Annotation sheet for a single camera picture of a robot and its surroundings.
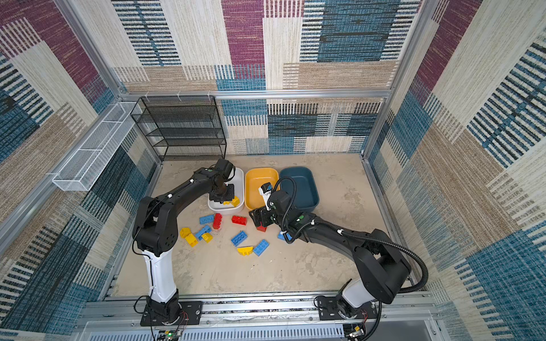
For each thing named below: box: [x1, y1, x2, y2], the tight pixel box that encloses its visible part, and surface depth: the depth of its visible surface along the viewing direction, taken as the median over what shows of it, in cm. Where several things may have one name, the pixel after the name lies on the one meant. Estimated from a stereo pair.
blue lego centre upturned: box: [230, 230, 249, 248], surface depth 91 cm
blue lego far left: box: [199, 214, 214, 225], surface depth 98 cm
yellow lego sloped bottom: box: [236, 246, 254, 256], surface depth 87 cm
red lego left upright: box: [213, 213, 223, 230], surface depth 97 cm
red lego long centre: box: [231, 215, 248, 226], surface depth 96 cm
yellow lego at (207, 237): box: [201, 232, 214, 243], surface depth 91 cm
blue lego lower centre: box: [253, 238, 270, 257], surface depth 89 cm
